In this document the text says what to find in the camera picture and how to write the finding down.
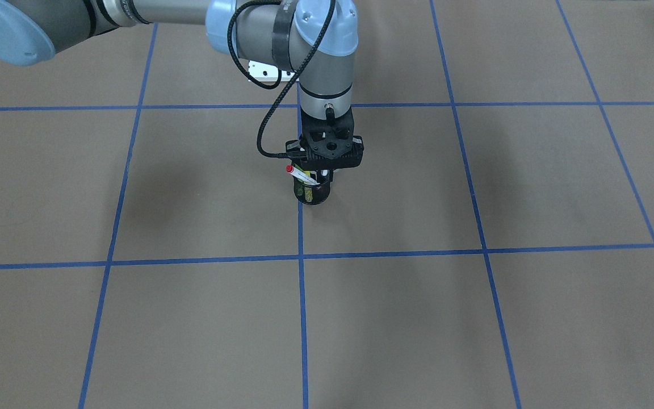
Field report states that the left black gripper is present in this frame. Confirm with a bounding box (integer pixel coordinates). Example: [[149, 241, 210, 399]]
[[299, 108, 355, 149]]

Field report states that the red capped white marker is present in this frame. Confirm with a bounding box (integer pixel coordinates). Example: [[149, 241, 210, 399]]
[[286, 165, 320, 186]]

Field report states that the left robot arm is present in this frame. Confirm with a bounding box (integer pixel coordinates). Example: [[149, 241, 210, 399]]
[[0, 1, 359, 158]]

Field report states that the black mesh pen cup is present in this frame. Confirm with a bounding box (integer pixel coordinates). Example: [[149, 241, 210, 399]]
[[292, 170, 334, 205]]

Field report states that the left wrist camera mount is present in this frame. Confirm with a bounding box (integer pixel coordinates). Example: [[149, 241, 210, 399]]
[[285, 136, 365, 171]]

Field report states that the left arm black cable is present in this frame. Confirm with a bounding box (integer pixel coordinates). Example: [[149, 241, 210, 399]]
[[230, 0, 337, 160]]

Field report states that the white camera stand base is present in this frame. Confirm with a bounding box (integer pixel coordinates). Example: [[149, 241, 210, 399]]
[[246, 60, 294, 83]]

